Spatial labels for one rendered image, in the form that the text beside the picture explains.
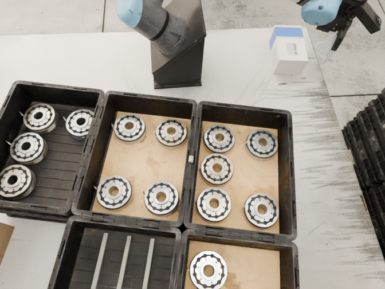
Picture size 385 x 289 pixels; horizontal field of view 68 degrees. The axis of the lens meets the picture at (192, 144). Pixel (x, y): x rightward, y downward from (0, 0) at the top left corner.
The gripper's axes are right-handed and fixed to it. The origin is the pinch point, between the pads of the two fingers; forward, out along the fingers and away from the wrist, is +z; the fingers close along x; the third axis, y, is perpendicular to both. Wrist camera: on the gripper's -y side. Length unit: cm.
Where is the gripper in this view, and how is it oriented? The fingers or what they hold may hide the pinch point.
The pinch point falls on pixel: (326, 45)
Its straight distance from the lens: 105.6
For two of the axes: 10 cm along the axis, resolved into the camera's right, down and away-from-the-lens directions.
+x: -2.5, 9.1, -3.4
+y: -9.7, -2.5, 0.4
